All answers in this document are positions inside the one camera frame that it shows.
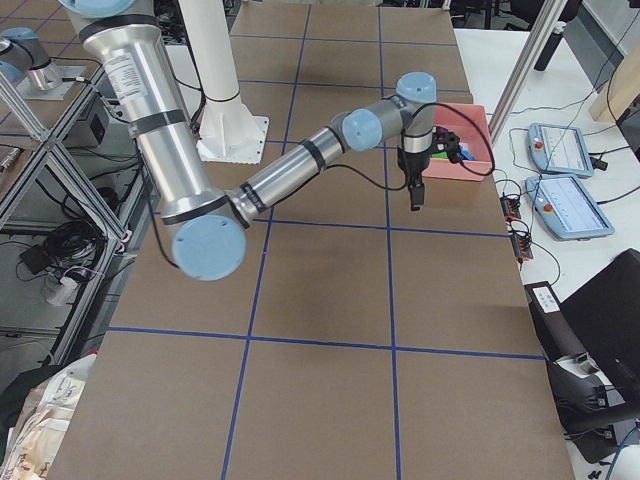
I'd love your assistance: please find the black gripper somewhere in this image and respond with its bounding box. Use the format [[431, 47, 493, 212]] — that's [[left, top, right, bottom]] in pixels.
[[396, 147, 431, 211]]

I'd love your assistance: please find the long blue block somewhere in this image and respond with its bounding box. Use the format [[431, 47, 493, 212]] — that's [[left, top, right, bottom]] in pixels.
[[459, 143, 476, 161]]

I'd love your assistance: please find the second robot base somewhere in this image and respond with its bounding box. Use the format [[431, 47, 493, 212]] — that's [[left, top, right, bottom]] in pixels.
[[1, 27, 86, 101]]

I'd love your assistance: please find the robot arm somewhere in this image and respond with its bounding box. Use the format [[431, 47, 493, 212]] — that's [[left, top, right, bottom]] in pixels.
[[65, 1, 437, 281]]

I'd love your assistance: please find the pink plastic box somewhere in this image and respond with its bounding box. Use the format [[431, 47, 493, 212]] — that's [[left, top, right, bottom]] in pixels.
[[423, 103, 491, 182]]

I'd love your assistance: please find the near grey usb hub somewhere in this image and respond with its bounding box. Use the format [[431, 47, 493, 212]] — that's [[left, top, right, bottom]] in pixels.
[[500, 195, 522, 222]]

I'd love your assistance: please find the grey usb hub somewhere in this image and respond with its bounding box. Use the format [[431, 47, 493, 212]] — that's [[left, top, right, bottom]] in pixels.
[[509, 230, 533, 262], [500, 195, 522, 222]]

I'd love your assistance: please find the far grey usb hub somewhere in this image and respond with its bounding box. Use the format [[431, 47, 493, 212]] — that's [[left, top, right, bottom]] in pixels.
[[509, 230, 533, 262]]

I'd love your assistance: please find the far blue teach pendant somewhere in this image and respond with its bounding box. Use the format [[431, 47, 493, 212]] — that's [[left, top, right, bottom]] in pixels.
[[527, 123, 594, 178]]

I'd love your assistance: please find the blue teach pendant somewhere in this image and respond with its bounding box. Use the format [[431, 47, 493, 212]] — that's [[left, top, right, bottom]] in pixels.
[[525, 174, 615, 240], [527, 123, 594, 178]]

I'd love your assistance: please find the near blue teach pendant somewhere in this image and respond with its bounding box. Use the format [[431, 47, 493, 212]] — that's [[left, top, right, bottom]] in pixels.
[[525, 174, 615, 240]]

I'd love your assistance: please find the black bottle on desk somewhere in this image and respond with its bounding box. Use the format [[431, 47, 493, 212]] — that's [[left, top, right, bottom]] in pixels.
[[534, 21, 567, 72]]

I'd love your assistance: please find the white tote bag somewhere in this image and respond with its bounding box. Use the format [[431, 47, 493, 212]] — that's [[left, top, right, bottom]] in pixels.
[[1, 352, 97, 479]]

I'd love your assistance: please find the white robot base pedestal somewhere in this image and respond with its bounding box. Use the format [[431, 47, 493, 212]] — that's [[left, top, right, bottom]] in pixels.
[[179, 0, 269, 165]]

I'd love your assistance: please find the aluminium frame post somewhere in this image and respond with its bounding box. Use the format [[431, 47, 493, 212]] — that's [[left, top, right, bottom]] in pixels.
[[489, 0, 567, 143]]

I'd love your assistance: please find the black pendant cable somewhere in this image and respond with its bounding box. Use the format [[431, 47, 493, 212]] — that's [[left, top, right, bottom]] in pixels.
[[507, 0, 640, 206]]

